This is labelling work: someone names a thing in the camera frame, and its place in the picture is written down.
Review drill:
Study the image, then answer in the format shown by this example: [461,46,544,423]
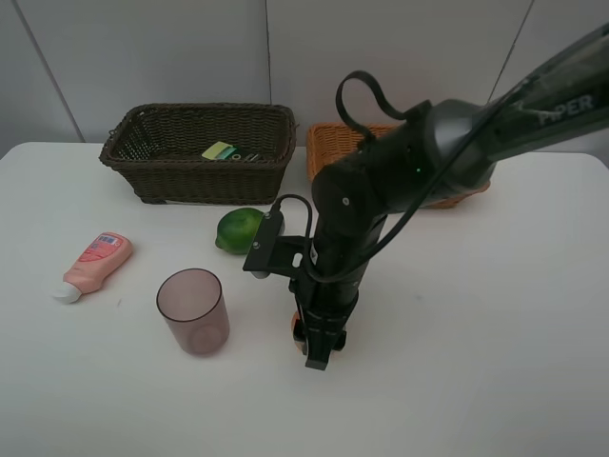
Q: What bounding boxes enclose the light orange wicker basket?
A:
[306,122,490,209]

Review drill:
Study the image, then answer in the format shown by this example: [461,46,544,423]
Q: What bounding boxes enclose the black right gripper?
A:
[290,216,386,370]

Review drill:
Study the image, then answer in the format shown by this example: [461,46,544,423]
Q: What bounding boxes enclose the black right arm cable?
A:
[271,70,609,285]

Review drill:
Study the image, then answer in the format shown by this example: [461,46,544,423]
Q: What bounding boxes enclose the pink lotion tube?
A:
[53,232,133,304]

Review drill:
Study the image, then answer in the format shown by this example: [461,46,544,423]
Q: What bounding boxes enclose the dark green pump bottle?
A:
[201,142,262,162]

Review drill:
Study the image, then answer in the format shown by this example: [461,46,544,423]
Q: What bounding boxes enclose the green lime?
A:
[215,208,264,255]

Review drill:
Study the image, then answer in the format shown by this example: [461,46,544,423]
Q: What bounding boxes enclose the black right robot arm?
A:
[293,27,608,370]

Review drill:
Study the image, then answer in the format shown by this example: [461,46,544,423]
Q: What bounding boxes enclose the red yellow peach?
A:
[290,312,346,354]

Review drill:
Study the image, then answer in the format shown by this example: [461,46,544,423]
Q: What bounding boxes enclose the translucent purple plastic cup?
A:
[156,268,230,357]

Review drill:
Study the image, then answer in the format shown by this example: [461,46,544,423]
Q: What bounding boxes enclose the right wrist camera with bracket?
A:
[243,209,305,279]

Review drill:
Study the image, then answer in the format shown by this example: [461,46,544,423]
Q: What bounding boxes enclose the dark brown wicker basket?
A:
[100,103,296,206]

